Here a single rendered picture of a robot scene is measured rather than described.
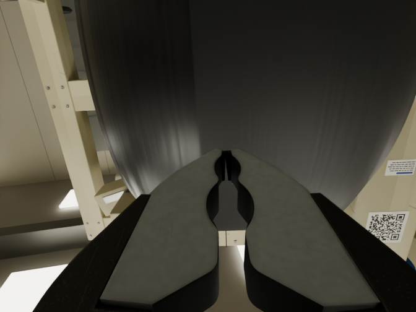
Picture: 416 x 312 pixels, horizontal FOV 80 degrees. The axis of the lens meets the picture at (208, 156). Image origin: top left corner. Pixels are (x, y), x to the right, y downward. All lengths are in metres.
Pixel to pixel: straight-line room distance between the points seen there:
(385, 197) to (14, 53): 6.12
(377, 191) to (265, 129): 0.38
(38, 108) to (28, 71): 0.71
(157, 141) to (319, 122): 0.13
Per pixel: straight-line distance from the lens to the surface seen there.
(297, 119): 0.21
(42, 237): 4.27
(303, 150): 0.23
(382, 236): 0.63
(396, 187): 0.58
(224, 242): 0.89
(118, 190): 1.00
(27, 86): 6.22
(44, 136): 6.36
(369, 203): 0.57
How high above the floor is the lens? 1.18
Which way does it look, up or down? 22 degrees up
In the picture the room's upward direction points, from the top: 177 degrees clockwise
